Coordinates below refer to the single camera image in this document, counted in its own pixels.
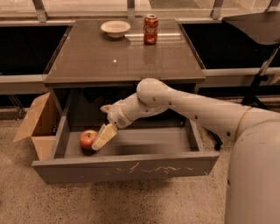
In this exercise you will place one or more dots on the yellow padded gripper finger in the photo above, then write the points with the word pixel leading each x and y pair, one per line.
pixel 105 108
pixel 105 134

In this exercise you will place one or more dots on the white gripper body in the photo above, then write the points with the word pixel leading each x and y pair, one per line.
pixel 115 115

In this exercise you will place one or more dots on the red apple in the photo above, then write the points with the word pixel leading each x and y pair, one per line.
pixel 87 138

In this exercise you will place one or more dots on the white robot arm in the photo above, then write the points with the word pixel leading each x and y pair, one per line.
pixel 253 178

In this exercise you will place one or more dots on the black headphones under counter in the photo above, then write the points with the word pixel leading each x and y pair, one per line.
pixel 92 94

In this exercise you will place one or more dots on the black bag under counter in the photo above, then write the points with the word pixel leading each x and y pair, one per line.
pixel 175 116

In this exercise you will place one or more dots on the grey cabinet with counter top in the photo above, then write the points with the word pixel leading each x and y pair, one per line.
pixel 89 57

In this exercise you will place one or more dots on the open grey top drawer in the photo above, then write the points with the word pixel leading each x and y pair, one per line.
pixel 144 150

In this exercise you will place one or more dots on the open cardboard box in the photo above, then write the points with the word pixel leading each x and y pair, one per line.
pixel 39 124

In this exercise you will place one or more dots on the white ceramic bowl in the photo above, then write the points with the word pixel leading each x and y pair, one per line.
pixel 115 29

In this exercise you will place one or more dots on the red cola can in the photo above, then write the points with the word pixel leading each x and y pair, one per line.
pixel 150 29

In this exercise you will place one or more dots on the black rolling stand table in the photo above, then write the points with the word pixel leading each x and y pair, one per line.
pixel 252 40

